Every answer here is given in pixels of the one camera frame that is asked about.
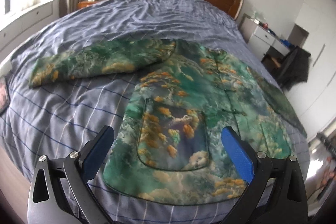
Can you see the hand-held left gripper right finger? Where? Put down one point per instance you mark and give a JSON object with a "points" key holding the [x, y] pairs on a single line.
{"points": [[237, 154]]}

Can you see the white drawer cabinet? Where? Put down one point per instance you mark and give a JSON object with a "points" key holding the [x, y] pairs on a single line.
{"points": [[264, 35]]}

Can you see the wooden nightstand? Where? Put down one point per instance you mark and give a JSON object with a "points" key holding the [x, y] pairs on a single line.
{"points": [[85, 4]]}

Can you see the white window bench drawers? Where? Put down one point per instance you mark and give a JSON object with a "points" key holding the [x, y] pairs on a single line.
{"points": [[29, 19]]}

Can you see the bed with blue striped sheet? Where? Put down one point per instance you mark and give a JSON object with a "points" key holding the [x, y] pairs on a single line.
{"points": [[131, 19]]}

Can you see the small blue item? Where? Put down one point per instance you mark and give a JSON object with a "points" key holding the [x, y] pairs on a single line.
{"points": [[284, 42]]}

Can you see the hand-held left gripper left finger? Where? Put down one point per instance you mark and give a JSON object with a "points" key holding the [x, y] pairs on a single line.
{"points": [[97, 154]]}

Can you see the black chair with cloth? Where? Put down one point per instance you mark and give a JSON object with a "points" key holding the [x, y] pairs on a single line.
{"points": [[295, 66]]}

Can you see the green cloud print jacket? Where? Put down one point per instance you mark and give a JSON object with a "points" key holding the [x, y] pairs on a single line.
{"points": [[170, 98]]}

